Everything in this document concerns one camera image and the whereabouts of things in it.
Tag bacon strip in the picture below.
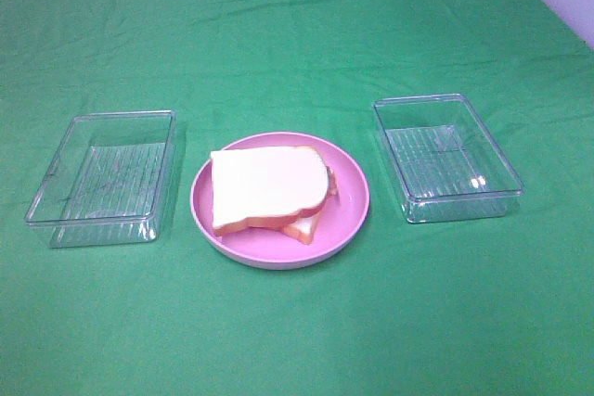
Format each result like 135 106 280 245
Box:
326 166 338 198

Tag white toast bread slice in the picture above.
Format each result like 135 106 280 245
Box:
279 208 324 245

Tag pink round plate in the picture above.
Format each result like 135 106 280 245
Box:
189 132 370 270

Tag green tablecloth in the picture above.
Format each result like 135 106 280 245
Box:
1 0 593 395

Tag clear right plastic tray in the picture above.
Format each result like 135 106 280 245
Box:
372 94 523 224

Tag clear plastic tray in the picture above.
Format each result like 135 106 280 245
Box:
24 110 176 249
372 94 523 224

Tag clear left plastic tray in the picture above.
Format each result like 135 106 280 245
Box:
24 110 176 249

